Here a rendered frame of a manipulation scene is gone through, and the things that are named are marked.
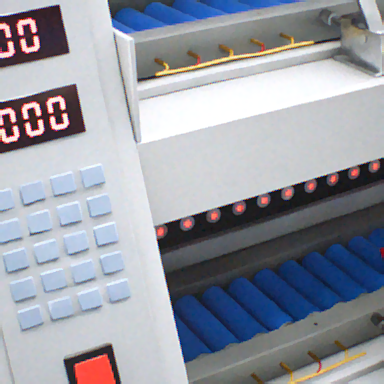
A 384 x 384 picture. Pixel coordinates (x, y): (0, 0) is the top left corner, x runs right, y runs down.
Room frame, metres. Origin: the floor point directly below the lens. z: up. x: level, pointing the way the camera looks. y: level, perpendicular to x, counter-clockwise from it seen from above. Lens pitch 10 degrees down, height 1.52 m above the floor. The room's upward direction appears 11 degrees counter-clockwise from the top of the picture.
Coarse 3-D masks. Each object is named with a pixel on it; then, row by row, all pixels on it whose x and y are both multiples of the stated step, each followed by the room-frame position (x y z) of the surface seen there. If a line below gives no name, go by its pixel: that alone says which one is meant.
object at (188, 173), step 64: (128, 0) 0.57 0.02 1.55; (192, 0) 0.57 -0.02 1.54; (256, 0) 0.56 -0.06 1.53; (320, 0) 0.53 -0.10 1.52; (128, 64) 0.39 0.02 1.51; (192, 64) 0.49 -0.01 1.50; (256, 64) 0.48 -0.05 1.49; (320, 64) 0.49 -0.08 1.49; (192, 128) 0.41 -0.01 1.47; (256, 128) 0.43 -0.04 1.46; (320, 128) 0.44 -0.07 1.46; (192, 192) 0.42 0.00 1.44; (256, 192) 0.44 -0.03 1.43
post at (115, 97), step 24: (96, 0) 0.40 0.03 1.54; (96, 24) 0.40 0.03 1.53; (96, 48) 0.39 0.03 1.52; (120, 72) 0.40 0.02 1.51; (120, 96) 0.40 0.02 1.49; (120, 120) 0.40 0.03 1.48; (120, 144) 0.40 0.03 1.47; (120, 168) 0.39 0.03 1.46; (144, 192) 0.40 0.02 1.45; (144, 216) 0.40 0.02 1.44; (144, 240) 0.40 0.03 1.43; (144, 264) 0.39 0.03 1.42; (168, 312) 0.40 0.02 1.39; (0, 336) 0.36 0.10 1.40; (168, 336) 0.40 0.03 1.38; (0, 360) 0.36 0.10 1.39; (168, 360) 0.40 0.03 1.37
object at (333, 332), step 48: (288, 192) 0.62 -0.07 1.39; (336, 192) 0.64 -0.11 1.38; (192, 240) 0.60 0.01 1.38; (240, 240) 0.61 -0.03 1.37; (288, 240) 0.62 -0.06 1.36; (336, 240) 0.62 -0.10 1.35; (192, 288) 0.57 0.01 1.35; (240, 288) 0.57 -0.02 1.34; (288, 288) 0.56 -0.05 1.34; (336, 288) 0.56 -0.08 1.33; (192, 336) 0.52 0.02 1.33; (240, 336) 0.52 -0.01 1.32; (288, 336) 0.50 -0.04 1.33; (336, 336) 0.51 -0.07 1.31
